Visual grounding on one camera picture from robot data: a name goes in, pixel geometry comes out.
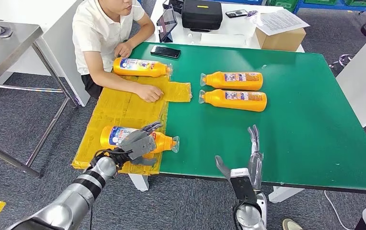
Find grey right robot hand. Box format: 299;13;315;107
215;124;264;193

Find seated person's right hand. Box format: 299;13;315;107
137;83;165;104

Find seated person's left hand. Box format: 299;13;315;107
114;41;135;59

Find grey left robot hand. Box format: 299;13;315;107
119;121;163;166

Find orange detergent bottle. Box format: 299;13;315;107
198;89;268;112
199;71;264;92
113;57;173;78
100;126;181;160

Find yellow taped cardboard sheet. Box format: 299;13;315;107
72;73;193;176

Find seated person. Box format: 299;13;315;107
72;0;165;103

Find black smartphone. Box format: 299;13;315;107
225;9;249;19
150;45;182;59

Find tablet on stand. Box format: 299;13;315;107
156;7;178;43

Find black device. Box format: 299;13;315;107
162;0;184;14

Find white sneaker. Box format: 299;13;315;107
282;218;304;230

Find black carry case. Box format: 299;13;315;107
181;0;224;33

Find grey metal part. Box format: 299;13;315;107
0;26;13;39

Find brown cardboard box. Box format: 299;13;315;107
255;27;307;52

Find white table metal legs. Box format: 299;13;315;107
336;20;366;150

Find printed paper sheet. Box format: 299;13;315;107
250;9;310;36

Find blue metal rack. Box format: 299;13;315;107
294;0;366;19

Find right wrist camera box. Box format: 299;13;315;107
229;168;259;205

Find white floor cable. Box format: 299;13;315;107
324;190;360;230

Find coiled cable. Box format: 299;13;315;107
329;54;355;69

